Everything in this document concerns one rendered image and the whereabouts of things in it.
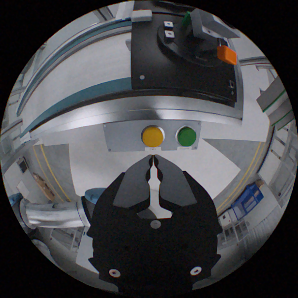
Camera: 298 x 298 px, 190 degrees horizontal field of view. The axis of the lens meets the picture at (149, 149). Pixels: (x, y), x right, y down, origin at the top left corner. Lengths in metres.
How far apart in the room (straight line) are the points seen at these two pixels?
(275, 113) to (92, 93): 0.55
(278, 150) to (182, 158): 3.92
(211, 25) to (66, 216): 0.46
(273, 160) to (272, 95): 3.83
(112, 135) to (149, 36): 0.23
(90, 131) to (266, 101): 0.55
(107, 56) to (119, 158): 0.33
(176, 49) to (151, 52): 0.05
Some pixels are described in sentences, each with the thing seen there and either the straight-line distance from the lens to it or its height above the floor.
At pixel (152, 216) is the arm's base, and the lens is 0.42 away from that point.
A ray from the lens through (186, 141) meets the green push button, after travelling 0.20.
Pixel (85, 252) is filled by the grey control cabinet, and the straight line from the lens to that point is 3.18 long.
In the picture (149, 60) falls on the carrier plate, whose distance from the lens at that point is 0.19.
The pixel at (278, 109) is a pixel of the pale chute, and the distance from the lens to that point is 0.44.
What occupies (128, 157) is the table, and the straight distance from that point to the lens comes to 0.35.
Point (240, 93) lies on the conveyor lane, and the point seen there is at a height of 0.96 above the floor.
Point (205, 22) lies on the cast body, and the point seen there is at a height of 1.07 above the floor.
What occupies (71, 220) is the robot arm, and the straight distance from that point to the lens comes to 0.32.
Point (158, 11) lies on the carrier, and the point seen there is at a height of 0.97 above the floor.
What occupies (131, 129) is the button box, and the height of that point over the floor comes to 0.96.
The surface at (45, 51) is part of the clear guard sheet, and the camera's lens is 0.47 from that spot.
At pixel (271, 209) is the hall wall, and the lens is 9.15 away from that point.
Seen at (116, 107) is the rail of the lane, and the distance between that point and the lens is 0.19.
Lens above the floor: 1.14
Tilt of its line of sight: 62 degrees down
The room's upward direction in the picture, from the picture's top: 178 degrees counter-clockwise
